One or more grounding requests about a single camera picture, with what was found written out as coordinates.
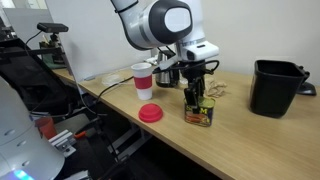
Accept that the spam can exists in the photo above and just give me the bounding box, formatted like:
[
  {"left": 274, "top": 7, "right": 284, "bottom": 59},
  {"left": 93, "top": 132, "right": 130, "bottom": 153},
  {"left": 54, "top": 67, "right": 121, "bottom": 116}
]
[{"left": 185, "top": 97, "right": 215, "bottom": 127}]

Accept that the black landfill bin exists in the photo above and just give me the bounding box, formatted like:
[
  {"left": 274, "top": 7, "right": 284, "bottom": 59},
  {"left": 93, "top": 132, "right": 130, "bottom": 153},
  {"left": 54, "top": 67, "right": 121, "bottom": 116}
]
[{"left": 250, "top": 60, "right": 305, "bottom": 118}]

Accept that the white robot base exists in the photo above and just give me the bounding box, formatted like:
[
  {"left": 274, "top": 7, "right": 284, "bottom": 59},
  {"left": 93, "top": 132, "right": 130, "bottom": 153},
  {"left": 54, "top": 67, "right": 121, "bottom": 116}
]
[{"left": 0, "top": 78, "right": 65, "bottom": 180}]

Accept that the red cup on floor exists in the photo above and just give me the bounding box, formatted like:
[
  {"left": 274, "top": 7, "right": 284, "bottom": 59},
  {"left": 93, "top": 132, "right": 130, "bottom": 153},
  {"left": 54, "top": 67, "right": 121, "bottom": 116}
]
[{"left": 35, "top": 117, "right": 57, "bottom": 139}]

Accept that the black office chair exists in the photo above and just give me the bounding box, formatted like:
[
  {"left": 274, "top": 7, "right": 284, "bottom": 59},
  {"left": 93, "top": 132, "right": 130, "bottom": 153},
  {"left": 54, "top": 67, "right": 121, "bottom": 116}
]
[{"left": 0, "top": 38, "right": 81, "bottom": 116}]

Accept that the white cup with red sleeve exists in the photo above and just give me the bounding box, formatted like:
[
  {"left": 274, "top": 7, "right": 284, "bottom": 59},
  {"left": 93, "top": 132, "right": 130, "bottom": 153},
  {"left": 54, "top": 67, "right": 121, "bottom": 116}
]
[{"left": 131, "top": 63, "right": 152, "bottom": 100}]

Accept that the aluminium frame bracket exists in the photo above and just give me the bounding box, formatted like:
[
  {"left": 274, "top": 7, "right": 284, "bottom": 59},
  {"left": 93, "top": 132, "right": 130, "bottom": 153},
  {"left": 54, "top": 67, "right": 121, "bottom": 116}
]
[{"left": 49, "top": 130, "right": 76, "bottom": 158}]

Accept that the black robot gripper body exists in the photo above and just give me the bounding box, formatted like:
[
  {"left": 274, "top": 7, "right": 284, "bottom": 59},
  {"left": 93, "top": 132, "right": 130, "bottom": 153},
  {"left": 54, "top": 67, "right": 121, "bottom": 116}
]
[{"left": 180, "top": 60, "right": 206, "bottom": 87}]

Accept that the black stand behind bin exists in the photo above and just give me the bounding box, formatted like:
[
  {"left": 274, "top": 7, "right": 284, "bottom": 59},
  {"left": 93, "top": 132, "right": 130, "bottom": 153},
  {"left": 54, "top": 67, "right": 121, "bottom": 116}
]
[{"left": 297, "top": 66, "right": 317, "bottom": 96}]

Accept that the red cup lid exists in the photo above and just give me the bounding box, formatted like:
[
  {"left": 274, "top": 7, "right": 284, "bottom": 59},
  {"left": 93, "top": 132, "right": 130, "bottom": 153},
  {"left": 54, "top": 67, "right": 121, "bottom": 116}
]
[{"left": 138, "top": 103, "right": 163, "bottom": 123}]

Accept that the black power cable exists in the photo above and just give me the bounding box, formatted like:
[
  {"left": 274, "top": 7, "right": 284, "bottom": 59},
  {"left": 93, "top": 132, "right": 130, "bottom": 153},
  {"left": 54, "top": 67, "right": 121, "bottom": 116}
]
[{"left": 74, "top": 75, "right": 135, "bottom": 118}]

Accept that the stainless steel electric kettle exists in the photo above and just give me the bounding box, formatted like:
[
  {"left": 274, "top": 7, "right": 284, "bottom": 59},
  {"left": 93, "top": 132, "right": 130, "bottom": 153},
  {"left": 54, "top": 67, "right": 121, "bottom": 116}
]
[{"left": 155, "top": 50, "right": 179, "bottom": 88}]

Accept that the black camera on stand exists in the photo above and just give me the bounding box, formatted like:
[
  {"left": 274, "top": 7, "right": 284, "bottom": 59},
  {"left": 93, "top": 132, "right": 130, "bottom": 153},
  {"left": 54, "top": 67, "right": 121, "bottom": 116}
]
[{"left": 37, "top": 23, "right": 69, "bottom": 33}]

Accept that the rubber bands pile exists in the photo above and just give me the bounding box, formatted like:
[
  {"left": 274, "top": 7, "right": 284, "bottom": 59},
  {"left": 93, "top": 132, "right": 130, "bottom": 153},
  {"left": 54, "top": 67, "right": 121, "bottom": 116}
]
[{"left": 205, "top": 80, "right": 227, "bottom": 98}]

